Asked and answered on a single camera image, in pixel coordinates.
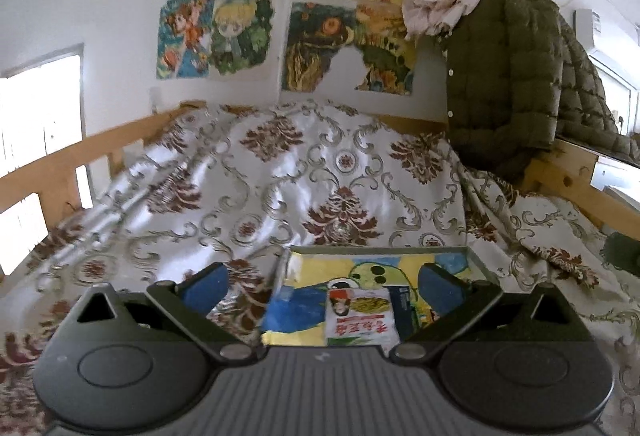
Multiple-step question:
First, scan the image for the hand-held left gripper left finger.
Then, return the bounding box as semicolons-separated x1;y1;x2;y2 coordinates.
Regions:
67;262;258;363

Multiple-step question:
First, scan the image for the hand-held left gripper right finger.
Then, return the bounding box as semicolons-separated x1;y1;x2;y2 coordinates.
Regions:
389;262;583;363

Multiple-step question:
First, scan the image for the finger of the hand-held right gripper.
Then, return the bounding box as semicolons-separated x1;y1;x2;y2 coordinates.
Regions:
602;232;640;273

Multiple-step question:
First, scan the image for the dark blue snack wrapper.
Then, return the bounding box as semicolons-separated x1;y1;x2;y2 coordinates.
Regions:
387;285;418;337

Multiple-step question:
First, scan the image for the white green snack pouch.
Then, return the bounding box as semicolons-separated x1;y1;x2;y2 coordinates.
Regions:
325;287;400;348

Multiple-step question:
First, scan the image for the grey tray with cartoon picture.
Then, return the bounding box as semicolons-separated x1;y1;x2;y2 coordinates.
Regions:
260;245;493;348

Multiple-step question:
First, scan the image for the white cabinet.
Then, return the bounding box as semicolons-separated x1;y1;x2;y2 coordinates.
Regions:
590;156;640;213

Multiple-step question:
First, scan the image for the floral printed blanket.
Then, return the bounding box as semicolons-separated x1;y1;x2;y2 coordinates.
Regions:
0;98;640;436

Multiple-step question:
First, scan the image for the olive quilted jacket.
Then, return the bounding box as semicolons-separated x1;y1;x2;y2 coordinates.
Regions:
440;0;640;179

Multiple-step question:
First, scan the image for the white air conditioner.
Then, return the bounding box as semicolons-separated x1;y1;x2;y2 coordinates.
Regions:
572;8;640;66

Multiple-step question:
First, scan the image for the window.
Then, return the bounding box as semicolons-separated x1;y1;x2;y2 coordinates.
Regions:
0;46;85;277

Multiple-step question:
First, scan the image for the pink crumpled cloth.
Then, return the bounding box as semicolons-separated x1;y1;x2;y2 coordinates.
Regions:
402;0;540;41

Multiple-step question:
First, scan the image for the wooden bed frame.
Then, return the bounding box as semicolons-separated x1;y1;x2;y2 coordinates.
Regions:
0;100;640;267

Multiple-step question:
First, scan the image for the chibi characters wall poster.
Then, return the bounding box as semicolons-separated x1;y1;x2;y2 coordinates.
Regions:
156;0;275;80

